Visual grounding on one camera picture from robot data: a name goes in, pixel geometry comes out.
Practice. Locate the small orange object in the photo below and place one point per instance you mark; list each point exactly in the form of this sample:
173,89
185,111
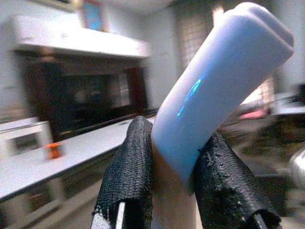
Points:
54,151

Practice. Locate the white box appliance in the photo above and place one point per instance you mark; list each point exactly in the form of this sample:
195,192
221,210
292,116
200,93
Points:
23,138

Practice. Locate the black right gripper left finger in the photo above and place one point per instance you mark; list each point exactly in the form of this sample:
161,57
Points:
129,171

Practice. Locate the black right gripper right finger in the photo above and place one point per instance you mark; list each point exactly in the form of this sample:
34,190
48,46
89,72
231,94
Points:
226,190

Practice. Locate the dark wooden TV cabinet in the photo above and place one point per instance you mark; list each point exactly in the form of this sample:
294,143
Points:
71,95

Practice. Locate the lattice window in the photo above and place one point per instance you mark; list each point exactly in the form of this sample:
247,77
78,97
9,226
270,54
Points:
191,40

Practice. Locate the white wall shelf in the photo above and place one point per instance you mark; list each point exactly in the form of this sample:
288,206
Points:
71,39

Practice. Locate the framed blue picture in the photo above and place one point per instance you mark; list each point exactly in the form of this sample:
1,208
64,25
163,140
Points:
93,15

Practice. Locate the long white table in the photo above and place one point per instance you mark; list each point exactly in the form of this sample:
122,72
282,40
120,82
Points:
47,164

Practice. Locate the pink cushion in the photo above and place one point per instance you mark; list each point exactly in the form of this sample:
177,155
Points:
253,114

